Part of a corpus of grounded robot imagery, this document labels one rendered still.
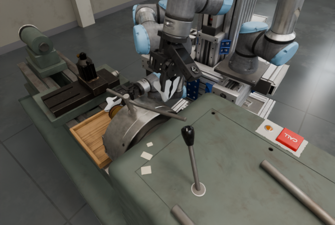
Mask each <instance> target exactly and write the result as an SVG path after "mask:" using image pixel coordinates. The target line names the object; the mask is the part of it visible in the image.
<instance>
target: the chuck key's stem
mask: <svg viewBox="0 0 335 225"><path fill-rule="evenodd" d="M123 99H124V101H125V103H126V106H127V108H128V109H129V110H130V112H131V113H134V109H133V107H134V106H133V104H131V103H129V100H130V99H131V98H130V96H129V94H124V95H123Z"/></svg>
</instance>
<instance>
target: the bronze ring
mask: <svg viewBox="0 0 335 225"><path fill-rule="evenodd" d="M122 108H123V106H121V105H114V106H113V107H112V108H111V109H110V111H109V117H110V118H111V119H113V117H114V116H115V115H116V114H117V113H118V112H119V110H121V109H122Z"/></svg>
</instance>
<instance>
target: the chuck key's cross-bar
mask: <svg viewBox="0 0 335 225"><path fill-rule="evenodd" d="M106 91H107V92H109V93H111V94H113V95H115V96H117V97H119V98H121V99H123V95H121V94H119V93H117V92H115V91H113V90H111V89H109V88H107V89H106ZM123 100H124V99H123ZM129 103H131V104H133V105H135V106H137V107H140V108H143V109H147V110H150V111H153V112H156V113H159V114H163V115H166V116H169V117H172V118H175V119H178V120H181V121H184V122H185V121H186V120H187V118H186V117H183V116H180V115H176V114H173V113H169V112H166V111H163V110H160V109H157V108H153V107H150V106H146V105H143V104H140V103H137V102H135V101H133V100H131V99H130V100H129Z"/></svg>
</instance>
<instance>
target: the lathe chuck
mask: <svg viewBox="0 0 335 225"><path fill-rule="evenodd" d="M152 98H153V99H149V98H148V97H147V96H142V97H139V98H137V99H135V100H133V101H135V102H137V103H140V104H143V105H146V106H150V107H153V108H158V107H163V106H166V107H168V106H167V105H165V104H164V103H163V102H161V101H160V100H158V99H157V98H155V97H153V96H152ZM133 106H134V108H136V109H137V112H136V113H135V114H133V115H130V114H128V110H129V109H128V108H127V106H126V105H125V106H124V107H123V108H122V109H121V110H119V112H118V113H117V114H116V115H115V116H114V117H113V119H112V120H111V122H110V123H109V125H108V127H107V129H106V132H105V134H104V138H103V145H104V146H106V148H107V151H106V150H104V151H105V153H106V154H107V155H108V157H109V158H110V159H111V160H112V161H114V160H116V155H117V151H118V148H119V145H120V143H121V141H122V139H123V137H124V136H125V134H126V133H127V131H128V130H129V129H130V128H131V126H132V125H133V124H134V123H135V122H136V121H137V120H138V119H139V118H141V117H142V116H143V115H144V114H146V113H147V112H149V110H147V109H143V108H140V107H137V106H135V105H133Z"/></svg>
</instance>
